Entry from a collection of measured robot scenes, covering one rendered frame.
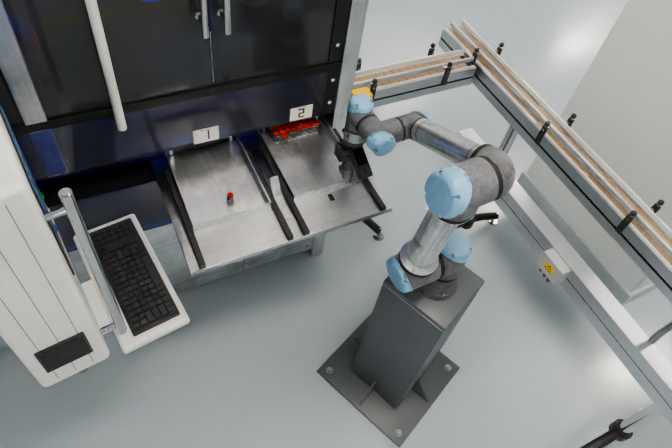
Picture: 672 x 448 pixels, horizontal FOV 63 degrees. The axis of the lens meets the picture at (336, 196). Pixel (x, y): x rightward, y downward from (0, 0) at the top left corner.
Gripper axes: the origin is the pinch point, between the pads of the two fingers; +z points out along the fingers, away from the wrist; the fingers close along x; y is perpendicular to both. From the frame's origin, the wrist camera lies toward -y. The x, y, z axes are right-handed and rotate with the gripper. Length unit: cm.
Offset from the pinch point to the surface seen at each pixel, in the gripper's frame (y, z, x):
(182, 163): 30, 3, 49
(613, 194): -40, -4, -85
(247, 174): 17.8, 3.1, 30.3
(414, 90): 38, 3, -50
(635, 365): -87, 44, -84
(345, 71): 26.9, -25.2, -8.3
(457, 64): 40, -4, -71
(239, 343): -1, 91, 42
